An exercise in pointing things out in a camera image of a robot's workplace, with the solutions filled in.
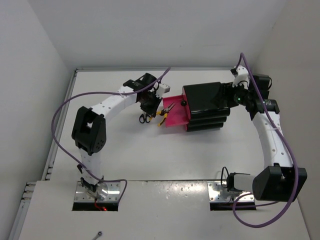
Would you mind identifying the metal base plate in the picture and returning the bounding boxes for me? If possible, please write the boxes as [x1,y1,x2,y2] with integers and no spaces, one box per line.
[74,181,121,204]
[207,180,255,204]

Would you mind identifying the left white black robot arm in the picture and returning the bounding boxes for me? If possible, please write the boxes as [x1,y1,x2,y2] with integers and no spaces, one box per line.
[71,73,170,196]

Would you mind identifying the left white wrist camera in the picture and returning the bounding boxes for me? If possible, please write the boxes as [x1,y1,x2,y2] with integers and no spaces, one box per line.
[155,83,171,99]

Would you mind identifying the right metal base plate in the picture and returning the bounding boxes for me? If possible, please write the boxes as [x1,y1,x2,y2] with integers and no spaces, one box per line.
[207,180,255,204]

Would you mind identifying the white front platform board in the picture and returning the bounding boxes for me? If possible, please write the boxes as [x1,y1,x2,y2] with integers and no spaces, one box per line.
[19,180,309,240]

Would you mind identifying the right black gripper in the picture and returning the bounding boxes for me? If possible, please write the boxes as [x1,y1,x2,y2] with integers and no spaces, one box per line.
[211,79,253,109]

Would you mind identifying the black drawer cabinet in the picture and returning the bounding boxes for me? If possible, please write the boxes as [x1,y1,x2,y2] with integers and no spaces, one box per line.
[182,82,231,132]

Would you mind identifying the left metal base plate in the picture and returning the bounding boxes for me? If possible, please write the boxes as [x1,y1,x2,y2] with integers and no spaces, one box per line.
[74,181,121,204]

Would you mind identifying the black handled scissors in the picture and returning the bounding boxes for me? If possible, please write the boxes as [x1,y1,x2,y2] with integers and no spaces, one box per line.
[139,112,153,124]

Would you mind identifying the yellow handled pliers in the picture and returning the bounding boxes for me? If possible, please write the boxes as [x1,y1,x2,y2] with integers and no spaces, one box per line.
[156,102,176,127]

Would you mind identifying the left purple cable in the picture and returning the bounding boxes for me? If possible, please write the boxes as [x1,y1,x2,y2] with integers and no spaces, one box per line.
[51,66,172,198]

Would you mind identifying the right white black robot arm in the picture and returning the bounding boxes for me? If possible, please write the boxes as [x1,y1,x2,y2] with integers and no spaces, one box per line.
[221,73,308,202]

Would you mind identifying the purple cable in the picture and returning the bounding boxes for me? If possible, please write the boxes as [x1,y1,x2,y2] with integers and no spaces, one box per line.
[51,66,172,198]
[232,52,300,228]

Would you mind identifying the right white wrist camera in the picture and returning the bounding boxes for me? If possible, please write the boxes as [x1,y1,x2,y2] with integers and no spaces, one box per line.
[230,65,249,87]

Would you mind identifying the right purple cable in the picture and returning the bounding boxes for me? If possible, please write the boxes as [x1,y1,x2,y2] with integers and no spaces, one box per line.
[232,52,300,228]

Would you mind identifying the small metal wrench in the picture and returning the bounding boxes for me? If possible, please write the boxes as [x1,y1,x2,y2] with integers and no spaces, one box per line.
[92,231,103,240]

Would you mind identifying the pink top drawer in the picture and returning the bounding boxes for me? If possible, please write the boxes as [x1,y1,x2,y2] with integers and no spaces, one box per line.
[180,94,188,107]

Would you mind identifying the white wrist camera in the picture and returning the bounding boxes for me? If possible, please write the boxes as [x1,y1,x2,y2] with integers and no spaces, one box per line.
[230,65,249,87]
[155,83,171,99]

